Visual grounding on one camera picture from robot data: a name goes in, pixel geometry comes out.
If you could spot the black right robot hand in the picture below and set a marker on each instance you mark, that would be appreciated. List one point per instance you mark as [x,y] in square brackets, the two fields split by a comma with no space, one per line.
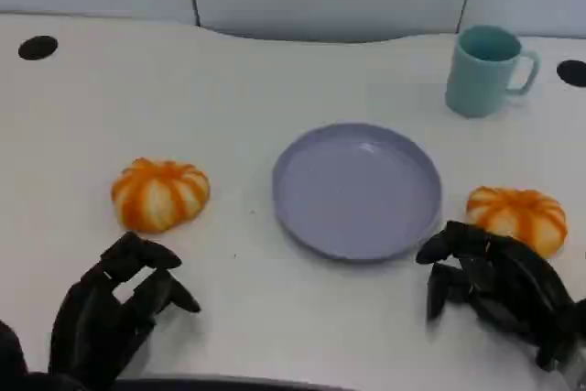
[513,290]

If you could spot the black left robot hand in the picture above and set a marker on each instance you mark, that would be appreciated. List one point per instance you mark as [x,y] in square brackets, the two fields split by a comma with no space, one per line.
[91,318]

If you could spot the orange white toy bread roll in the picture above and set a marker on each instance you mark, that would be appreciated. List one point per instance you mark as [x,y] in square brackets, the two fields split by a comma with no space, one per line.
[526,212]
[160,194]

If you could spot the pale green mug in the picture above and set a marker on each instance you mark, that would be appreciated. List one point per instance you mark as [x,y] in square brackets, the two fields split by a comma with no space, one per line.
[480,79]

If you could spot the lilac plate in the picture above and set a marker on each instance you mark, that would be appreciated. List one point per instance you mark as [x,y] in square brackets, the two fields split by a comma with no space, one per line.
[357,194]

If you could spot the black round table grommet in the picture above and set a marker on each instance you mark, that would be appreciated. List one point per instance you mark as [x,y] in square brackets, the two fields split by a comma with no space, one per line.
[38,47]
[574,73]

